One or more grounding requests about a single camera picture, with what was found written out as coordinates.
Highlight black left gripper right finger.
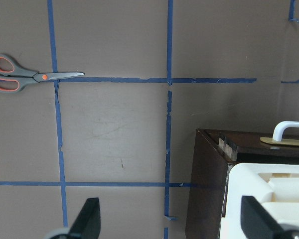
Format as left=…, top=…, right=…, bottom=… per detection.
left=240, top=196, right=283, bottom=239

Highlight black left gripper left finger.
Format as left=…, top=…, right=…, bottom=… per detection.
left=67, top=198, right=101, bottom=239

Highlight wooden drawer with white handle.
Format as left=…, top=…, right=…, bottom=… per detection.
left=218, top=121, right=299, bottom=163

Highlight grey orange scissors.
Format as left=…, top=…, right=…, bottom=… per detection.
left=0, top=54, right=85, bottom=93

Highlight cream plastic tray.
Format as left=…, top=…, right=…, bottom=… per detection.
left=220, top=163, right=299, bottom=239

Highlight dark brown wooden cabinet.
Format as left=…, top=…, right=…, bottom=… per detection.
left=185, top=128, right=299, bottom=239

